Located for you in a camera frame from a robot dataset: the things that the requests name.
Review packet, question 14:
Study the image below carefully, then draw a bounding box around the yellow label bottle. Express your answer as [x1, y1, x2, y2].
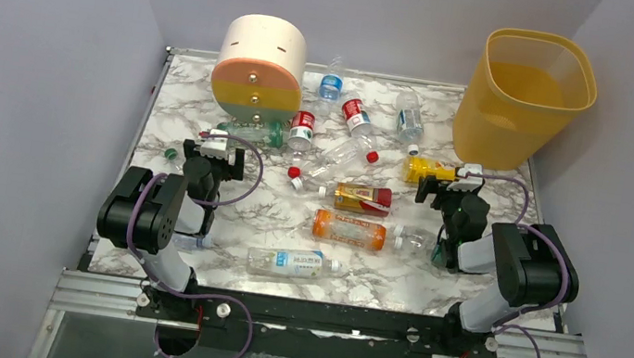
[401, 156, 457, 184]

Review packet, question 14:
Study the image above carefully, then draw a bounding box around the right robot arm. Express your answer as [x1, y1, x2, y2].
[399, 175, 579, 335]

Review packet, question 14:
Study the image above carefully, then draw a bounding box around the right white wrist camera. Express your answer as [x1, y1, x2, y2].
[448, 163, 485, 192]

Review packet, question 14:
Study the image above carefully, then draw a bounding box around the clear bottle green label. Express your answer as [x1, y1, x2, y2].
[393, 224, 439, 261]

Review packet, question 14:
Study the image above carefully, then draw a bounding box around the gold red label bottle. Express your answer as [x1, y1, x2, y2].
[318, 182, 393, 218]

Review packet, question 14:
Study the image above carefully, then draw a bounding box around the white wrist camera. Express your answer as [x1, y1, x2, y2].
[198, 129, 229, 160]
[448, 163, 485, 192]

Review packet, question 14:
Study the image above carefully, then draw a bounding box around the cream and orange cylinder box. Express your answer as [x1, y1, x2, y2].
[210, 14, 307, 124]

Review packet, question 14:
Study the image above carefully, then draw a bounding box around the clear bottle blue white label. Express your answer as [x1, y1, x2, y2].
[395, 91, 424, 156]

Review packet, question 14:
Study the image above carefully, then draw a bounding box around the clear bottle red cap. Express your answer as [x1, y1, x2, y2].
[287, 135, 380, 182]

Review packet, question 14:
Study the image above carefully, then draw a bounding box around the orange label bottle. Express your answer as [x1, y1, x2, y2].
[311, 209, 397, 252]

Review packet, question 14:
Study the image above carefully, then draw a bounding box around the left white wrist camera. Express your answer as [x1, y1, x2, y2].
[198, 129, 229, 160]

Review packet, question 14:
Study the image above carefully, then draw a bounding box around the small crushed clear bottle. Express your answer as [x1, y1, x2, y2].
[171, 231, 213, 252]

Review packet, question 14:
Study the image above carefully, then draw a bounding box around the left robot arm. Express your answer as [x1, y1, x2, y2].
[96, 139, 245, 294]

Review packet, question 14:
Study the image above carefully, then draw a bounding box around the green cap water bottle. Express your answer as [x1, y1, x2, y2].
[163, 147, 184, 173]

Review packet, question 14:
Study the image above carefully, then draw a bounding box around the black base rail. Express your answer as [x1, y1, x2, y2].
[70, 264, 521, 358]

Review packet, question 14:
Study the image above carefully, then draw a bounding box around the green tinted plastic bottle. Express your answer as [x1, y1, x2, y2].
[216, 121, 285, 148]

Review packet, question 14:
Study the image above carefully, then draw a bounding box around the blue label water bottle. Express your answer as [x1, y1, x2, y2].
[317, 55, 345, 109]

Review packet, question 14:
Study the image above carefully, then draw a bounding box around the red label clear bottle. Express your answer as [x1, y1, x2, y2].
[341, 91, 373, 137]

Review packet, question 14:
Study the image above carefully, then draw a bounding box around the yellow mesh plastic bin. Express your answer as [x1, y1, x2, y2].
[452, 28, 598, 171]

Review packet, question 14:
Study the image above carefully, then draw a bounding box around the red white label bottle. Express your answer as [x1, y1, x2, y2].
[286, 110, 315, 152]

